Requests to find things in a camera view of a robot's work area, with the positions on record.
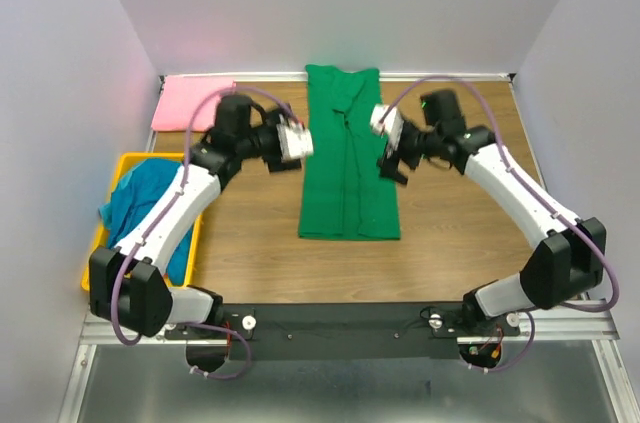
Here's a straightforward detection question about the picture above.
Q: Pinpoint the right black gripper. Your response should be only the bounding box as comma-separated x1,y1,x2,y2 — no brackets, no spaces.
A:
376,116,442,186

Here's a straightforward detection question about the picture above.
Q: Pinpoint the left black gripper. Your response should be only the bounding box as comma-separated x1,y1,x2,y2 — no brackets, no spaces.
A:
237,103,303,172

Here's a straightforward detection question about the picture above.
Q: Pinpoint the green polo t-shirt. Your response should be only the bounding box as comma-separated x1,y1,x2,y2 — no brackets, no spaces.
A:
298,64,401,241

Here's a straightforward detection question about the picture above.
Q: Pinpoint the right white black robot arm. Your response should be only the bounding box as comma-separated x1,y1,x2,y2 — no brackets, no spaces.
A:
370,90,606,335

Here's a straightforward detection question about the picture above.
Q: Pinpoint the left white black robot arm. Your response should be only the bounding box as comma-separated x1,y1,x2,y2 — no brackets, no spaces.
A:
88,86,313,346

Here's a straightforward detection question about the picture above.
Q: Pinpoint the folded pink t-shirt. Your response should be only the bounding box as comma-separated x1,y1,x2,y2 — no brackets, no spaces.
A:
151,76,235,132

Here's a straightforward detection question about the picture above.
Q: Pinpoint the crumpled blue t-shirt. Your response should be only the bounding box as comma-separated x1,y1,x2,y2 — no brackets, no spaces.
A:
96,158,199,280

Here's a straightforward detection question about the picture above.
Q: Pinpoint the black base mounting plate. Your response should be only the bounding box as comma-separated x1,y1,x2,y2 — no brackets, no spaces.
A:
164,301,522,362

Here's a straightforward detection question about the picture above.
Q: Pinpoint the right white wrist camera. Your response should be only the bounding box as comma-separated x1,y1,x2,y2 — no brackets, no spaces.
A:
370,104,404,150

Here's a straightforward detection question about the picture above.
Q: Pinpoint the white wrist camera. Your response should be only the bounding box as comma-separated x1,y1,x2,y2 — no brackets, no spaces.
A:
370,104,404,150
276,122,314,161

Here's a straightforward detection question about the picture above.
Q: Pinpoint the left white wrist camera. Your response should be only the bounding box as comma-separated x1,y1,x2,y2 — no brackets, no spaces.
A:
276,122,314,161

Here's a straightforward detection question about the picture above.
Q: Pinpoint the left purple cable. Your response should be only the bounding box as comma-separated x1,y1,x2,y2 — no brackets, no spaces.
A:
112,85,306,380

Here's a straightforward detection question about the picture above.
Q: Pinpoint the aluminium frame rail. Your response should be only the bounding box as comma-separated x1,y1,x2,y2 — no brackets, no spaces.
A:
60,301,639,422

